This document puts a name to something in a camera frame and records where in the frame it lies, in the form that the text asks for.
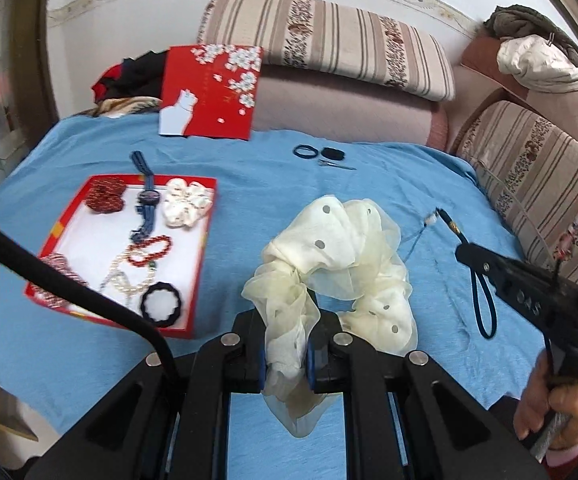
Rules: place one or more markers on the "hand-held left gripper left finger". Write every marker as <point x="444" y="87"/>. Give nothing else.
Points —
<point x="261" y="370"/>

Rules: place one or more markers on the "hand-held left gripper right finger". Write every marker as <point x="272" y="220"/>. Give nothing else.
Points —
<point x="312" y="367"/>

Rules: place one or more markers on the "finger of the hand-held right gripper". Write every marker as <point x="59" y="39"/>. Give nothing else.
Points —
<point x="484" y="262"/>

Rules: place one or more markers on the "cream dotted organza scrunchie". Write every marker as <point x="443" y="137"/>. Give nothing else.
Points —
<point x="349" y="245"/>

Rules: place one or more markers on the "white cherry print scrunchie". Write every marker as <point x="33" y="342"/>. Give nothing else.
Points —
<point x="186" y="202"/>

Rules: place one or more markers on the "red box tray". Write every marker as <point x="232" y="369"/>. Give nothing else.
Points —
<point x="99" y="240"/>

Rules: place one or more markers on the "red checkered scrunchie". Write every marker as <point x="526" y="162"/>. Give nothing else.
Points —
<point x="56" y="275"/>

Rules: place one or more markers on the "red dotted hair bow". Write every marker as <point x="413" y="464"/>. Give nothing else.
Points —
<point x="104" y="195"/>

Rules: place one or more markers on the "person's right hand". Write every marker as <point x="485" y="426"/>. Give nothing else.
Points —
<point x="559" y="407"/>

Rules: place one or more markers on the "wide striped floral sofa cushion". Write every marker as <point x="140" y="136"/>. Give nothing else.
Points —
<point x="534" y="160"/>

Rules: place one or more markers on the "silver hair clip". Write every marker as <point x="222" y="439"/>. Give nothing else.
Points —
<point x="339" y="164"/>

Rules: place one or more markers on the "blue towel blanket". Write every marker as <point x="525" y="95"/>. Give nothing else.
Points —
<point x="319" y="185"/>

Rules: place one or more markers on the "small black scrunchie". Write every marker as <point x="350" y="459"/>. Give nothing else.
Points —
<point x="330" y="153"/>

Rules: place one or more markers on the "pink sofa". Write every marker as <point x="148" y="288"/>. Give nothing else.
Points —
<point x="344" y="110"/>

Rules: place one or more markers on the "white jacket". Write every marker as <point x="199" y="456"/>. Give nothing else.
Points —
<point x="544" y="62"/>

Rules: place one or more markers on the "olive green garment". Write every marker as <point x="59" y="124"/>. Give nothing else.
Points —
<point x="519" y="20"/>

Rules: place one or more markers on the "long striped floral sofa cushion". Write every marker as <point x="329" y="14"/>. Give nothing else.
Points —
<point x="329" y="35"/>

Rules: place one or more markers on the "red flowered box lid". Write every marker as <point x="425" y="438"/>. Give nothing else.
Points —
<point x="209" y="95"/>

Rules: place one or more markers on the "beige patterned cloth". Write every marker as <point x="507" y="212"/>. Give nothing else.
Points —
<point x="124" y="106"/>

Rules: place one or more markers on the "dark clothes pile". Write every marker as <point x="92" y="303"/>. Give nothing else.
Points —
<point x="134" y="75"/>

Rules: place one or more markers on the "wooden door frame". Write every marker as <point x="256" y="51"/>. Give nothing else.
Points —
<point x="41" y="35"/>

